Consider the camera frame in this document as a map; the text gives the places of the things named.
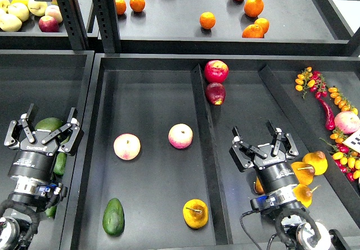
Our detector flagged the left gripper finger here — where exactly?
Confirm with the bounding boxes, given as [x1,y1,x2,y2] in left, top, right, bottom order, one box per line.
[4,103,38,149]
[41,107,84,156]

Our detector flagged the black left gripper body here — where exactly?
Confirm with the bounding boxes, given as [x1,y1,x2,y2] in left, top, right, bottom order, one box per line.
[7,130,67,185]

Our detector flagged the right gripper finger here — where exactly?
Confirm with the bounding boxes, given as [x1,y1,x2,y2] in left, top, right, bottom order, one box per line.
[266,120,299,160]
[229,126,267,172]

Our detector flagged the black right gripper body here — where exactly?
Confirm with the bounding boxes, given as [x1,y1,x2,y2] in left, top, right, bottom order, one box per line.
[254,144,299,193]

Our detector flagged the green avocado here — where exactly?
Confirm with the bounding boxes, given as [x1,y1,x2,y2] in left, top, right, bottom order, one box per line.
[53,152,67,176]
[34,117,63,131]
[102,198,124,236]
[45,206,57,219]

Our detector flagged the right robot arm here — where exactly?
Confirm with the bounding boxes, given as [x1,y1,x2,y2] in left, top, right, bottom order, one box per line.
[229,121,350,249]

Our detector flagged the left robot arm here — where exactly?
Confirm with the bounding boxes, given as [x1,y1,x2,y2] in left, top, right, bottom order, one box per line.
[1,104,84,249]

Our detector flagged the green avocado top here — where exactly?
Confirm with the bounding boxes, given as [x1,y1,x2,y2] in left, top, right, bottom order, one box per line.
[34,117,63,131]

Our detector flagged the yellow pear with stem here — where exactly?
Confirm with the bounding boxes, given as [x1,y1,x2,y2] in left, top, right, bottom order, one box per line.
[291,161,315,186]

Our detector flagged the yellow pear front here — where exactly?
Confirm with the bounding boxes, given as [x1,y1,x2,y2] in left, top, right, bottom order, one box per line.
[293,184,320,208]

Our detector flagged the yellow pear by divider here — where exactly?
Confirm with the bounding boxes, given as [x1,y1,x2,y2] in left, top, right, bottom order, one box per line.
[302,151,328,175]

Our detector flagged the black left tray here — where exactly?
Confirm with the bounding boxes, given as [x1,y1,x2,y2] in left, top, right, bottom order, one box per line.
[1,50,94,249]

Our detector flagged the red chili pepper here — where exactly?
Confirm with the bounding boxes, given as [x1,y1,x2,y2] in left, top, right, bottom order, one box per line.
[318,98,335,130]

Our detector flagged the pink apple left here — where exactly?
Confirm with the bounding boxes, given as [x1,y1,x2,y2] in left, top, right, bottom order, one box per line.
[113,133,141,161]

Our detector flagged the pink apple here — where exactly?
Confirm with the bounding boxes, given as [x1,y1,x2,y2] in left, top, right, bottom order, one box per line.
[113,133,141,161]
[168,124,193,149]

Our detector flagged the pink apple centre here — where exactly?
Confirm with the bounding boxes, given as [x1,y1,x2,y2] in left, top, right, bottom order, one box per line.
[168,124,193,149]

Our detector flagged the upper cherry tomato bunch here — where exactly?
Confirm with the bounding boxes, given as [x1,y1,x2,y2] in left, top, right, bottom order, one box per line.
[295,66,327,99]

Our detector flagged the cherry tomato bunch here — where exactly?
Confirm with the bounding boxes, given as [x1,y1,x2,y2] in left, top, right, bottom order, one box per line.
[321,127,359,182]
[295,66,327,99]

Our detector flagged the dark red apple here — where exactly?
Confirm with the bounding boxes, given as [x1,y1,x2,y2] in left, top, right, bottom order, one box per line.
[205,83,226,106]

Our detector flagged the pink apple right tray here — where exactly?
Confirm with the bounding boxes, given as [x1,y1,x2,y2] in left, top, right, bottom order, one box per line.
[334,111,359,134]

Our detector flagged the lower cherry tomato bunch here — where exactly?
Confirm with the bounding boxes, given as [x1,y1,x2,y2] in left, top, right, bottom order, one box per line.
[321,127,359,182]

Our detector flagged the orange cherry tomato vine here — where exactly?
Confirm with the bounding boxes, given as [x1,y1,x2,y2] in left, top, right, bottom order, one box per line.
[327,87,358,115]

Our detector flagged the white marker tag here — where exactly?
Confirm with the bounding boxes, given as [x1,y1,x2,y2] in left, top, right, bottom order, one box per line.
[343,129,360,153]

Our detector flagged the large black divided tray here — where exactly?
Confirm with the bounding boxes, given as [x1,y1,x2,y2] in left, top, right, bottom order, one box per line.
[61,54,359,249]

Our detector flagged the bright red apple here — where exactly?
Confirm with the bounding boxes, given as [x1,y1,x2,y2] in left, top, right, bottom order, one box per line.
[204,60,229,83]

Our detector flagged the red apple on shelf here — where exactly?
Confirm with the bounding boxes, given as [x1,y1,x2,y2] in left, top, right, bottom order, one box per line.
[38,15,59,33]

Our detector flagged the pale yellow apple front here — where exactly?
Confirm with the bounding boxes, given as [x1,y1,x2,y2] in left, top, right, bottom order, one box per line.
[0,13,23,32]

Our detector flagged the pale yellow apple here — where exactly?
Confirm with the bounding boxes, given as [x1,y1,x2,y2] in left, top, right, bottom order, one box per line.
[7,3,30,22]
[0,13,23,32]

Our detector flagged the orange front right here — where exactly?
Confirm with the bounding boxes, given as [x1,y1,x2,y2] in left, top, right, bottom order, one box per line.
[242,24,264,38]

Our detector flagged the pale yellow apple middle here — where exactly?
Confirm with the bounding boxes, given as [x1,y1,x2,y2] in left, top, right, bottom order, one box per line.
[7,3,30,22]

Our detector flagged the orange behind front one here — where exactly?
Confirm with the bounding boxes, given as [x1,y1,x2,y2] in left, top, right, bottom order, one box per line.
[254,17,269,34]

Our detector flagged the yellow apple on shelf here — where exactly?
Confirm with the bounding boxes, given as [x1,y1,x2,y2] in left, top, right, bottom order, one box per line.
[28,0,48,17]

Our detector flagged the pale peach on shelf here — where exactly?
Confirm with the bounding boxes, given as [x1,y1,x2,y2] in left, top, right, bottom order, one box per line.
[45,5,63,24]

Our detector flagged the yellow lemon on shelf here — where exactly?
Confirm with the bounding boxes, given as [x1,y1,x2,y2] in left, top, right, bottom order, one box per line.
[11,0,29,6]

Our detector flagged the orange centre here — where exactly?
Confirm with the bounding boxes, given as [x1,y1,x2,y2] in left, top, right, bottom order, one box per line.
[199,12,216,30]

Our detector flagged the orange far left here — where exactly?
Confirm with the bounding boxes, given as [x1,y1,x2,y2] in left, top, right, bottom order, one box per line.
[115,0,127,15]

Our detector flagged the black upright post left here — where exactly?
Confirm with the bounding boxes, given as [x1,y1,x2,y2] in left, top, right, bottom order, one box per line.
[57,0,89,51]

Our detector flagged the black upright post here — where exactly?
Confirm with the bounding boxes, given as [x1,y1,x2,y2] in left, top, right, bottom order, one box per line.
[57,0,89,51]
[92,0,121,53]

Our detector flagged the black upright post right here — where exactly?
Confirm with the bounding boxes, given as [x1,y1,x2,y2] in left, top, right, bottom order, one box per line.
[92,0,121,53]

